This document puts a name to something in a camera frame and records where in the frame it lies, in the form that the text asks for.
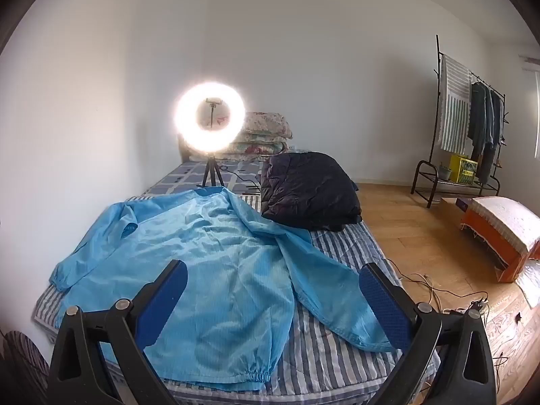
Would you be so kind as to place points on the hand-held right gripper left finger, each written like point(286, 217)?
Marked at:
point(162, 303)

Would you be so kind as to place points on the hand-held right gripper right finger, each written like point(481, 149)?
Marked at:
point(382, 308)

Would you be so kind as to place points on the light blue coat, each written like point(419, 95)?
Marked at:
point(219, 270)

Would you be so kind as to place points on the black clothes rack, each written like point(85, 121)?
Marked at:
point(424, 168)

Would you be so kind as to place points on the dark hanging clothes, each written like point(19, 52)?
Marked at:
point(481, 122)

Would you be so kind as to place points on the striped blanket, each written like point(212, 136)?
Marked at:
point(329, 367)

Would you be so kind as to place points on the white power strip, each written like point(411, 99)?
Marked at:
point(479, 304)

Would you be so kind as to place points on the cardboard box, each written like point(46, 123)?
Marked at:
point(449, 213)

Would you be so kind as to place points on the blue checked bedsheet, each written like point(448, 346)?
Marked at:
point(177, 177)

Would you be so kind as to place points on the dark blue box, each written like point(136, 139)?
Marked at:
point(464, 205)

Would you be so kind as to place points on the navy down jacket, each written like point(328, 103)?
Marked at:
point(308, 190)

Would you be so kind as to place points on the black tripod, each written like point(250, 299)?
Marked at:
point(211, 173)

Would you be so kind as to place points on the small grey pot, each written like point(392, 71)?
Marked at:
point(444, 171)

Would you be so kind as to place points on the striped dark cloth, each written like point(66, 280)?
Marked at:
point(21, 358)

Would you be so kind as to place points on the yellow crate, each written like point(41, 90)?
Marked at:
point(462, 168)

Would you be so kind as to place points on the stack of floral quilts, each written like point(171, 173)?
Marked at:
point(265, 128)

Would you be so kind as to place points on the phone holder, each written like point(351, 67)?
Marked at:
point(212, 103)

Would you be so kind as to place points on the striped hanging towel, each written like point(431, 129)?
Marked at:
point(453, 109)

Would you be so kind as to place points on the window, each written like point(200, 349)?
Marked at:
point(537, 114)

